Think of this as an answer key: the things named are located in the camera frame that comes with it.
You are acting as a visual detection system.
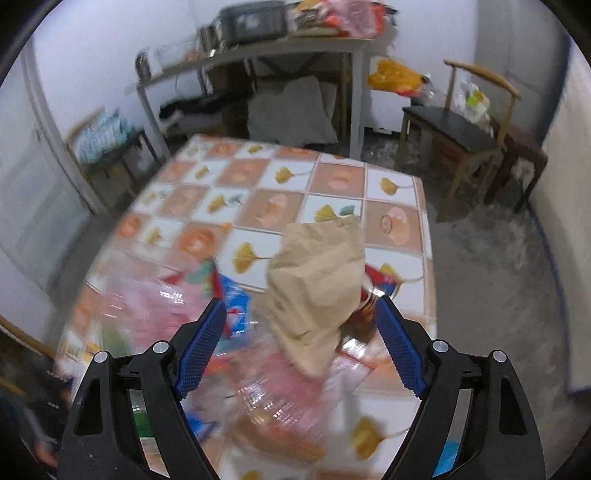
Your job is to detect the white plastic bag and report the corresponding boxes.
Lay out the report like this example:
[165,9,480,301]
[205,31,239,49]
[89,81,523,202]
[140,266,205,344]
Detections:
[462,80,492,123]

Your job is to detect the folded patterned blanket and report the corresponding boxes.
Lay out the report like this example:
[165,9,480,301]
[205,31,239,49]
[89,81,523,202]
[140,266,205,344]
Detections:
[76,111,134,162]

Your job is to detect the green and red wrapper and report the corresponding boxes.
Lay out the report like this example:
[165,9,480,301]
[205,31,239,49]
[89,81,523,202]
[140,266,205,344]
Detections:
[180,262,219,297]

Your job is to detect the dark wooden stool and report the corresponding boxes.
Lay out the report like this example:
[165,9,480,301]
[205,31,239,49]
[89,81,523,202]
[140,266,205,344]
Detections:
[482,117,550,213]

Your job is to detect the red snack packet under bag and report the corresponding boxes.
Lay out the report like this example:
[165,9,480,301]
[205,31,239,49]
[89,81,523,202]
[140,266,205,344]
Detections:
[355,265,404,324]

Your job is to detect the grey cushion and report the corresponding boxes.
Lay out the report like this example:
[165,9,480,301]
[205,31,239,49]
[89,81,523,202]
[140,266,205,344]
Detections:
[247,76,338,146]

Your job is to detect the white leaning mattress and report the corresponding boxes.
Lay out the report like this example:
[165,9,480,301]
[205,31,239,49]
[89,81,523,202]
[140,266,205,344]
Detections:
[526,46,591,395]

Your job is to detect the grey side table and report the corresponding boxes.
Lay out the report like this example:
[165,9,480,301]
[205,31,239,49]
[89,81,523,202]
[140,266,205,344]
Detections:
[136,34,384,160]

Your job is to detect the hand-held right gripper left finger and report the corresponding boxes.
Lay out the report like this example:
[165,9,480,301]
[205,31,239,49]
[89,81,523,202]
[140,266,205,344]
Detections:
[58,298,228,480]

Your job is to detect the black clothing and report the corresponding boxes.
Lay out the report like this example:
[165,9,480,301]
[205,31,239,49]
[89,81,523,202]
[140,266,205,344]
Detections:
[159,95,232,121]

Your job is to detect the clear glass bowl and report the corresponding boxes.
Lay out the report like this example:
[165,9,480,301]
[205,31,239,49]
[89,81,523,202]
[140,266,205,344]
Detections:
[154,39,199,70]

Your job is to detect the yellow plastic bag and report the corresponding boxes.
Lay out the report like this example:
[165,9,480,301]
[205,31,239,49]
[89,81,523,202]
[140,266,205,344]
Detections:
[367,59,430,97]

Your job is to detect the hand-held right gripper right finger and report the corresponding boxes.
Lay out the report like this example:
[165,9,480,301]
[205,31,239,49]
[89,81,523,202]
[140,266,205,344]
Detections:
[375,295,548,480]

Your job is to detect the white door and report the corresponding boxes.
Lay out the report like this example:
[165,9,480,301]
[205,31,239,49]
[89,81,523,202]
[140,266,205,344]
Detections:
[0,51,100,296]

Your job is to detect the brown paper bag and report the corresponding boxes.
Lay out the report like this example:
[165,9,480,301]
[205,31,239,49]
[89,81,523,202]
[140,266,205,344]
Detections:
[265,216,366,377]

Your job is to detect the red plastic bags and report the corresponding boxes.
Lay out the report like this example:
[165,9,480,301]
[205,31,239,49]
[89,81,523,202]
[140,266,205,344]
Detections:
[323,0,384,38]

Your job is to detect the wooden chair with black seat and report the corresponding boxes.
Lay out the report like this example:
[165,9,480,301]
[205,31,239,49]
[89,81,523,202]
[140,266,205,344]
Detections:
[65,108,162,213]
[394,59,522,208]

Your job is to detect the blue snack wrapper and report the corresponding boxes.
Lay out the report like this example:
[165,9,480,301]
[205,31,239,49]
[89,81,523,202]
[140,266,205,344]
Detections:
[217,274,254,340]

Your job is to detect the pink plastic bag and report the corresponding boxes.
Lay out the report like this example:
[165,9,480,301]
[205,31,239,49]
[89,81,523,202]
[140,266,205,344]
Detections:
[90,265,211,370]

